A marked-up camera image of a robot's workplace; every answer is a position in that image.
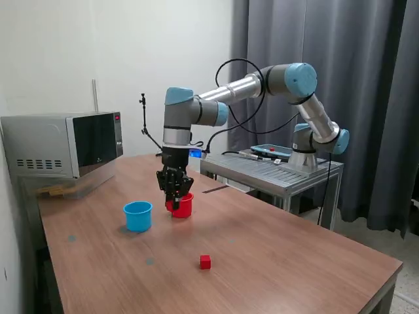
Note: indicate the blue plastic bin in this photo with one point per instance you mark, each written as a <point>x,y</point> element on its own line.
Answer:
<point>137,219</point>

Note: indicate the black tape strip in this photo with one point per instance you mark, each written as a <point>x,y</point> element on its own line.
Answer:
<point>214,189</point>

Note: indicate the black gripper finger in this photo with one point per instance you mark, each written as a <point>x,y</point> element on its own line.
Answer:
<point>166,183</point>
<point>182,186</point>

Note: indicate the red plastic bin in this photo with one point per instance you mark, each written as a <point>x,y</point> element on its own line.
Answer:
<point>186,207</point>

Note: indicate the aluminium profile robot stand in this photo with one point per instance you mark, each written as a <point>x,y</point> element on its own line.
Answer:
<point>278,178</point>

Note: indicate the silver microwave oven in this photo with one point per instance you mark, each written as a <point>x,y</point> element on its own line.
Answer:
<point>42,144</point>

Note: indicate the dark grey curtain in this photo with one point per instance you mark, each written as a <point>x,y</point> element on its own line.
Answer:
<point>376,81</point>

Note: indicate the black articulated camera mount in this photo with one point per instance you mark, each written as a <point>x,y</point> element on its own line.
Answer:
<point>144,114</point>

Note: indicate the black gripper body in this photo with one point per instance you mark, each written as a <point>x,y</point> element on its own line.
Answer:
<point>175,158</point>

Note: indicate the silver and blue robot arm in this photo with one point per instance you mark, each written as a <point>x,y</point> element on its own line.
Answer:
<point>235,86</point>

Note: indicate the blue teach pendant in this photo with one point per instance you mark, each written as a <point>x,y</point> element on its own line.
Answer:
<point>271,150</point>

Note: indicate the white wall pipe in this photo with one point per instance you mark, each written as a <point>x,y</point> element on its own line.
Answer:
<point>95,98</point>

